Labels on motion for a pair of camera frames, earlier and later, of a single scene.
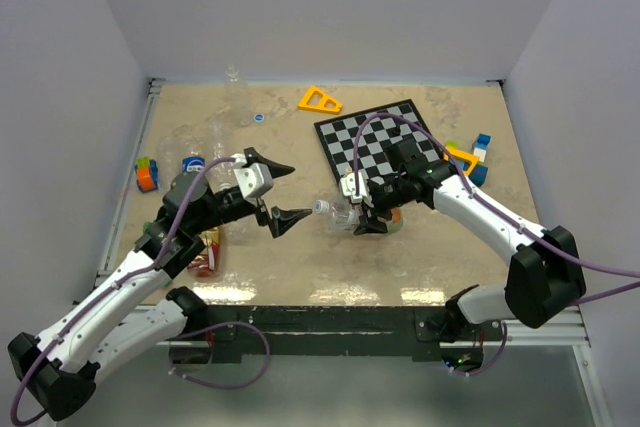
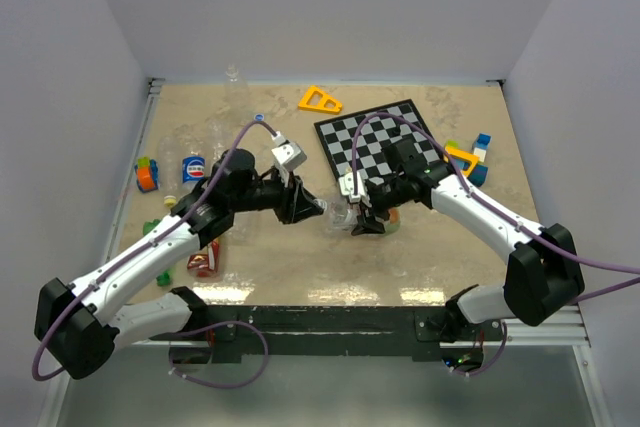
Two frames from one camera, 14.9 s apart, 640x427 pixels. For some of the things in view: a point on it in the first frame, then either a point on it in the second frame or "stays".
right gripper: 376,207 stays
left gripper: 280,219 → 305,203
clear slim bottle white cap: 243,230 stays
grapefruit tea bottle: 343,215 stays
